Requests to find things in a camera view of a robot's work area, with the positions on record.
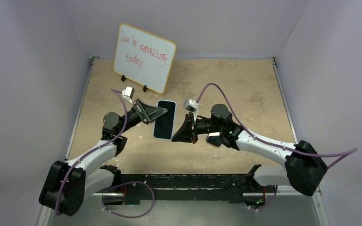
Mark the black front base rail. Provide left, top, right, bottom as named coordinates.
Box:
left=103, top=174, right=266, bottom=207

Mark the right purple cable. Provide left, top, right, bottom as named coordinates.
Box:
left=195, top=82, right=358, bottom=213

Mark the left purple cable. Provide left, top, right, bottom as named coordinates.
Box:
left=54, top=89, right=156, bottom=219

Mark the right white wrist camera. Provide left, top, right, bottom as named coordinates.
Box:
left=183, top=99, right=198, bottom=123

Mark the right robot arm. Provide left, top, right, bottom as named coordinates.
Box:
left=171, top=104, right=328, bottom=196

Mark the black phone in black case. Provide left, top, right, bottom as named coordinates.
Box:
left=206, top=132, right=222, bottom=147

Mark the white board with orange frame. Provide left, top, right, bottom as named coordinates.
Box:
left=113, top=23, right=177, bottom=94

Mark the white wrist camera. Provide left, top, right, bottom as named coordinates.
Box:
left=183, top=99, right=198, bottom=123
left=122, top=87, right=135, bottom=105

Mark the purple cable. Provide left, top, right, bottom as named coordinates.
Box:
left=195, top=82, right=358, bottom=213
left=54, top=89, right=156, bottom=219

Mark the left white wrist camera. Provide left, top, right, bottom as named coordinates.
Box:
left=122, top=87, right=135, bottom=105

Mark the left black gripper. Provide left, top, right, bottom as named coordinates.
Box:
left=118, top=99, right=167, bottom=135

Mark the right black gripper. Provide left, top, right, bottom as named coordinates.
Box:
left=172, top=112, right=222, bottom=144

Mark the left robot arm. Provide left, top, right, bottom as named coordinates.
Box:
left=39, top=99, right=168, bottom=216

